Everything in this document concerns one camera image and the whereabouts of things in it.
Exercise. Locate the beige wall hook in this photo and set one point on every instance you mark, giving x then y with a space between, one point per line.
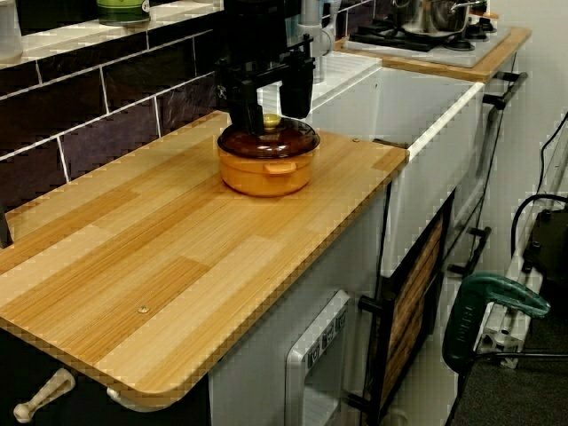
44 395
124 397

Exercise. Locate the brown glass lid yellow knob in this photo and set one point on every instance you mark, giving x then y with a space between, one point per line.
288 139

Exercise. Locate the white plastic container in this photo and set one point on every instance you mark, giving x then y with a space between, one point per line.
9 31

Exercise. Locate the black framed wooden door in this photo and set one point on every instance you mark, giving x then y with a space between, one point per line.
412 302

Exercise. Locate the black equipment box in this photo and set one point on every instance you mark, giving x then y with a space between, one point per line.
550 248

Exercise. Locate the green power tool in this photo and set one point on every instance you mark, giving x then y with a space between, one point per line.
461 324

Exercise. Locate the orange toy pot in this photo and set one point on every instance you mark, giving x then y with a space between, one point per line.
262 177

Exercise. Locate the steel cooking pot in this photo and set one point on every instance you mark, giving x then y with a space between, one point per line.
430 18

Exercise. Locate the white kitchen cabinet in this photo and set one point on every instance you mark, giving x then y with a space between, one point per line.
266 333

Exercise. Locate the grey toy faucet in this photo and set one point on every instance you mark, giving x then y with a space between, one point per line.
310 18

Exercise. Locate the grey toy stove top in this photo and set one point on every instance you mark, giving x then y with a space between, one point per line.
483 46

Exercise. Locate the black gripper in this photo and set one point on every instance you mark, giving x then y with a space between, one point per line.
262 53

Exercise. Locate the green labelled can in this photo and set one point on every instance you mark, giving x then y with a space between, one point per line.
124 11

